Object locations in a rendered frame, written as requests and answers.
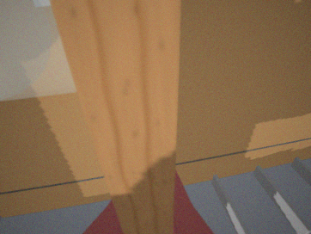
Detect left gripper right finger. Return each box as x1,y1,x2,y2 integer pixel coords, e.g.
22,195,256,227
173,170,214,234

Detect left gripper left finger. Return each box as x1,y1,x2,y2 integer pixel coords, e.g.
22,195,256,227
83,200,124,234

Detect grey rectangular rack frame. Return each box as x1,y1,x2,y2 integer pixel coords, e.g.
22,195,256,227
0,163,311,234

